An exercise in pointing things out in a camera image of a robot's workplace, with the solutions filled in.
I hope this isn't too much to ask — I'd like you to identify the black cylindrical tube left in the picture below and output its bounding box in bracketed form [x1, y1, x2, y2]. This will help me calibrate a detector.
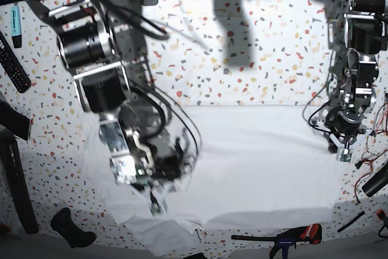
[1, 137, 39, 235]

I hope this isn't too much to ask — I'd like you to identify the black orange bar clamp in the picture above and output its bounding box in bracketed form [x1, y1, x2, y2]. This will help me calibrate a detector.
[231, 224, 322, 259]

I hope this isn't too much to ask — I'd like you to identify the black TV remote control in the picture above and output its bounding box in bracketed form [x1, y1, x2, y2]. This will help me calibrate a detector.
[0, 33, 31, 93]

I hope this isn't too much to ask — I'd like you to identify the small black stick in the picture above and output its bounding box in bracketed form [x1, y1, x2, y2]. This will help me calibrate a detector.
[337, 211, 365, 233]

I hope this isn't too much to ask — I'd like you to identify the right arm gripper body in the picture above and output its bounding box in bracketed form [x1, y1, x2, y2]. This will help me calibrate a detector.
[133, 131, 197, 191]

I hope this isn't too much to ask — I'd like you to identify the small orange black device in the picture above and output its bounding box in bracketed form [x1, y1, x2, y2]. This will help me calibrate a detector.
[376, 209, 386, 220]

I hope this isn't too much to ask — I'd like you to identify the black cylinder right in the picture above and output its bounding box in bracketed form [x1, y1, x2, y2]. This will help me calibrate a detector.
[362, 168, 387, 197]

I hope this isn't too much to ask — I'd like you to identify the black flat case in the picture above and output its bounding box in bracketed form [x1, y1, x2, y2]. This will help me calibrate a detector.
[1, 101, 31, 141]

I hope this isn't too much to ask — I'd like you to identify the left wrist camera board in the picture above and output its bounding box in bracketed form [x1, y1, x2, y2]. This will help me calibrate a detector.
[336, 148, 353, 163]

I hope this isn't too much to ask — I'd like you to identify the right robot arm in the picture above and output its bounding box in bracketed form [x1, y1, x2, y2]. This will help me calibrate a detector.
[24, 0, 198, 187]

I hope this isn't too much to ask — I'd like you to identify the red black wire bundle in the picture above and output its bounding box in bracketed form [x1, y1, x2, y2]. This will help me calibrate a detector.
[353, 92, 388, 204]

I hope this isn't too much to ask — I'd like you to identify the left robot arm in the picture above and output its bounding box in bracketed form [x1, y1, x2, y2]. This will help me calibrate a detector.
[324, 0, 387, 162]

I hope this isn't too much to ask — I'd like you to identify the white T-shirt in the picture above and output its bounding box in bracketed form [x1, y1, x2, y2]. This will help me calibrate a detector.
[80, 105, 343, 256]

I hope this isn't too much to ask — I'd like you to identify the blue highlighter marker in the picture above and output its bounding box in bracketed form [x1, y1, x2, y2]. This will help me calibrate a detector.
[11, 6, 22, 49]

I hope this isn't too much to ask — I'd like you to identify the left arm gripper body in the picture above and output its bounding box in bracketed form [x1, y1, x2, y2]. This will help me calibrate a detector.
[324, 106, 365, 153]

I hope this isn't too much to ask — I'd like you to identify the terrazzo patterned tablecloth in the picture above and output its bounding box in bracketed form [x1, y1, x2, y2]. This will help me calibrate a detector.
[1, 0, 387, 257]

